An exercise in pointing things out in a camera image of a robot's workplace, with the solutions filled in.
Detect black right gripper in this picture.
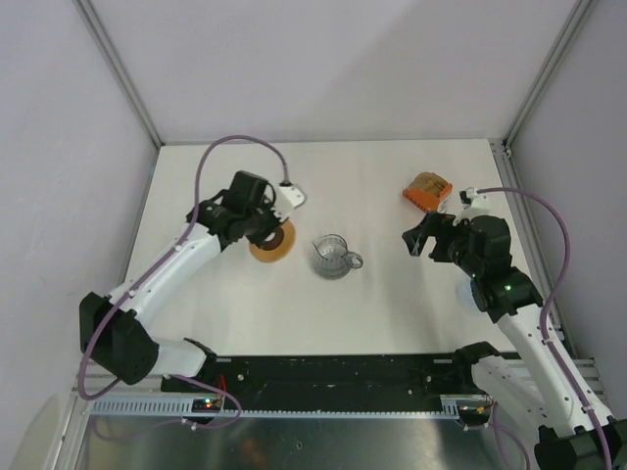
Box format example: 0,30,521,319
403,210,483,278

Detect wooden dripper holder ring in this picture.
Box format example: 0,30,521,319
248,219,298,264

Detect grey glass coffee server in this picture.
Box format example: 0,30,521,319
312,234,364,280

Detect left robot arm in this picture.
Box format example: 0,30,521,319
79,170,306,392

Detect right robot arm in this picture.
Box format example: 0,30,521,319
402,211,626,469

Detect orange coffee filter box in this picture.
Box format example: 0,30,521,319
403,183,453,212

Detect brown paper coffee filters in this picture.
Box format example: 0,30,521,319
410,172,448,197

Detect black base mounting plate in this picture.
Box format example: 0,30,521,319
160,352,533,412

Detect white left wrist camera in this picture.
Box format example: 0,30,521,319
273,183,307,219

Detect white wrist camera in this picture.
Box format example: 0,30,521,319
453,187,491,226
273,183,307,219

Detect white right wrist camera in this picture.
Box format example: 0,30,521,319
453,187,491,226

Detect grey slotted cable duct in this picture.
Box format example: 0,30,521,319
89,395,492,419

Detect left aluminium frame post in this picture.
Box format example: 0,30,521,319
72,0,164,150

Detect aluminium frame post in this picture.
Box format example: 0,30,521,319
72,0,164,150
489,0,599,155

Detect right aluminium frame post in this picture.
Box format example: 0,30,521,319
489,0,599,155

